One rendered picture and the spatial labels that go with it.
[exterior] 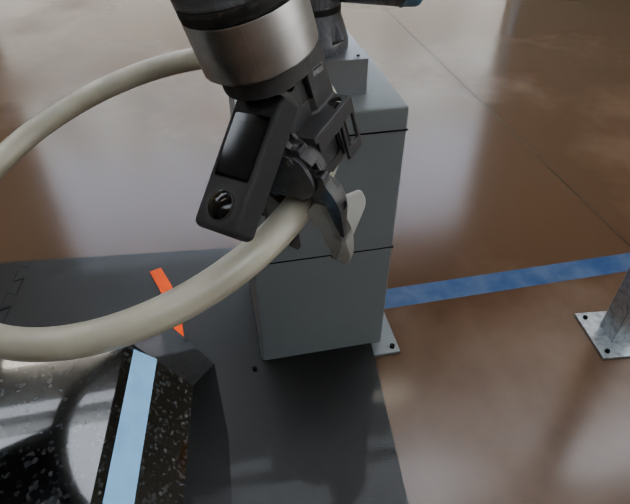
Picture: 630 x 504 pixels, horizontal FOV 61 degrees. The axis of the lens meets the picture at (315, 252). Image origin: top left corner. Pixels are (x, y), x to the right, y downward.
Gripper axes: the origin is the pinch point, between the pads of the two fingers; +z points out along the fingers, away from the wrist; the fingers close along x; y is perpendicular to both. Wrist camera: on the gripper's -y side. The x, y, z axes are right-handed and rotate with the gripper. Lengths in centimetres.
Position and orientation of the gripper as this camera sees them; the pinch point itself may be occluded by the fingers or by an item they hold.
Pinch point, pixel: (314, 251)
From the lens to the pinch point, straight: 53.2
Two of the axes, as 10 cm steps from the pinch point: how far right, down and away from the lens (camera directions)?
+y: 5.1, -7.2, 4.7
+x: -8.2, -2.4, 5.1
